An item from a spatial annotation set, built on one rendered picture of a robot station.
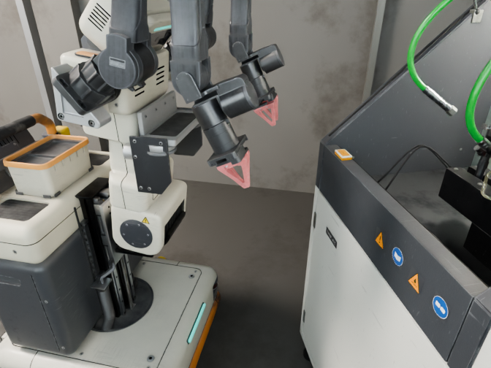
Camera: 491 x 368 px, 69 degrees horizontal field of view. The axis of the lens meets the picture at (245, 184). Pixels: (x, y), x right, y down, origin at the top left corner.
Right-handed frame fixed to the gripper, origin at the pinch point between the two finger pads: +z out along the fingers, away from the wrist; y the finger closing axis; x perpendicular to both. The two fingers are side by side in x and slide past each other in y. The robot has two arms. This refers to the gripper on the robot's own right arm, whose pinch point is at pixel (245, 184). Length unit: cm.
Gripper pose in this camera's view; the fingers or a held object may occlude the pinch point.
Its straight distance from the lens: 77.9
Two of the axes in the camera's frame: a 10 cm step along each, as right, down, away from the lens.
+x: -8.8, 2.8, 3.9
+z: 4.2, 8.4, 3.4
